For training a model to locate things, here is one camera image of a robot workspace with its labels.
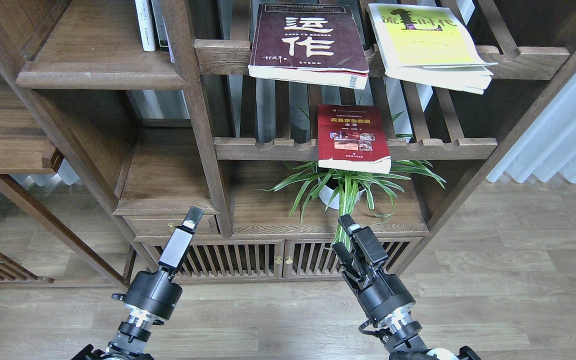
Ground dark red book white characters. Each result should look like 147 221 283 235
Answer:
247 3 370 91

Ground yellow green cover book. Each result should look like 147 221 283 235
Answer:
366 3 493 94

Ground wooden side furniture left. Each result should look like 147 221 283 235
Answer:
0 75 62 287

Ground green spider plant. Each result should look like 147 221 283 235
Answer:
261 106 447 251

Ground brass cabinet door knobs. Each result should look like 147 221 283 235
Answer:
273 256 294 265

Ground white plant pot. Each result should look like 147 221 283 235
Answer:
318 185 341 210

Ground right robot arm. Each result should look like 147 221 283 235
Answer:
333 214 480 360

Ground dark upright book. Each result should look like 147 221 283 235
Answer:
151 0 170 53

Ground red cover book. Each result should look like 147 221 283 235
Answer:
317 104 392 174

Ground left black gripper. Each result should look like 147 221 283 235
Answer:
112 206 204 321

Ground white upright book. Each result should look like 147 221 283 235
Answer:
134 0 157 51

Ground white curtain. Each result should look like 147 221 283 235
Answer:
487 74 576 183

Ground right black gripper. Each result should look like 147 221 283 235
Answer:
332 214 415 326

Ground dark wooden bookshelf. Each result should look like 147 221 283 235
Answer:
0 0 576 280

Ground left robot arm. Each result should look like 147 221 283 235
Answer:
73 206 204 360

